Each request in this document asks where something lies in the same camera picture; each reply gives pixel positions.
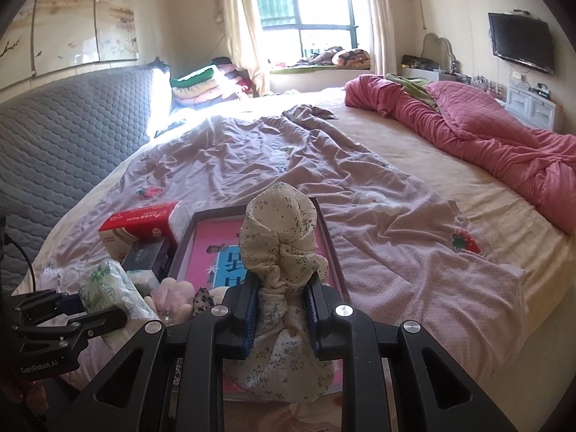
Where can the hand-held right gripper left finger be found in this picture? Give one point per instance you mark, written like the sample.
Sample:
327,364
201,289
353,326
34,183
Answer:
249,319

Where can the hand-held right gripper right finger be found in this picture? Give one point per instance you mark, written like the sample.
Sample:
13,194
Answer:
312,319

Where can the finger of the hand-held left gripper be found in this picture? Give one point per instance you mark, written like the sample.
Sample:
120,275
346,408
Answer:
72,303
103,319

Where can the green printed tissue packet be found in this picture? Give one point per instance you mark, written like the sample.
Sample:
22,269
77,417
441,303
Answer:
108,283

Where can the leopard print cloth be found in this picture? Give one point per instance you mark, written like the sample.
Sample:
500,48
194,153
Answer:
202,299

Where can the dark framed pink tray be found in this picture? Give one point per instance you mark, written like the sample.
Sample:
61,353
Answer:
211,238

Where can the cream floral cloth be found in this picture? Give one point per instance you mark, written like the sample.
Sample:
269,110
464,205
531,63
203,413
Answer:
279,234

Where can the pink plush toy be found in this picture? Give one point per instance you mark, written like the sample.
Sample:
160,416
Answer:
173,294

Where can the dark blue box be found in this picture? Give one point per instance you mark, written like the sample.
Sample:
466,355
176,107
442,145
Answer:
144,252

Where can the red tissue box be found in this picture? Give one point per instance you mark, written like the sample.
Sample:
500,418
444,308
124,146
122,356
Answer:
135,222

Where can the grey quilted headboard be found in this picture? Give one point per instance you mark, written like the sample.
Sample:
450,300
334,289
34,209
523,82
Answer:
67,144

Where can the purple printed quilt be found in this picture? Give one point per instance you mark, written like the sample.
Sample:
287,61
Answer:
270,153

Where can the pile of folded pastel blankets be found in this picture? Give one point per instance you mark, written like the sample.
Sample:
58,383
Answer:
202,92

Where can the green folded blanket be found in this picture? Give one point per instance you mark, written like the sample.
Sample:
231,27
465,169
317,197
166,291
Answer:
193,76

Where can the green window sill mat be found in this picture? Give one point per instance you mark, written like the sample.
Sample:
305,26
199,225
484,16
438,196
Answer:
315,69

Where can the pink quilt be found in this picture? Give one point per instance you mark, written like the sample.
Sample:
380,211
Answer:
495,144

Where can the black and white cloth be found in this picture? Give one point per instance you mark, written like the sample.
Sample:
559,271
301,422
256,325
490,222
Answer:
161,65

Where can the dark patterned blanket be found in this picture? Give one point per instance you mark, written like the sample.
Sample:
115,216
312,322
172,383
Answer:
319,56

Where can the floral patterned pillow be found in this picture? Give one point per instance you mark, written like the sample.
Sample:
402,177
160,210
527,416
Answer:
353,57

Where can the white vanity table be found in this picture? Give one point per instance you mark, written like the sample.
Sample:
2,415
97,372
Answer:
432,74

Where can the cream curtain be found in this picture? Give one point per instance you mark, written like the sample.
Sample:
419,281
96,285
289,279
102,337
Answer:
243,31
378,18

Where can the vanity mirror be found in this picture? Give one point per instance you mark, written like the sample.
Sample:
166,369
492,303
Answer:
437,51

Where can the white drawer unit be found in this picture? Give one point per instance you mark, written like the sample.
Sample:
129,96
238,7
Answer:
533,105

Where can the window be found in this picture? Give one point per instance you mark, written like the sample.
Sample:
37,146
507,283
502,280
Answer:
315,0

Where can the black television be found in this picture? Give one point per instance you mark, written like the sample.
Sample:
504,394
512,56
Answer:
522,42

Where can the floral wall art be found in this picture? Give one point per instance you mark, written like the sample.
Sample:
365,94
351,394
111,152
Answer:
67,9

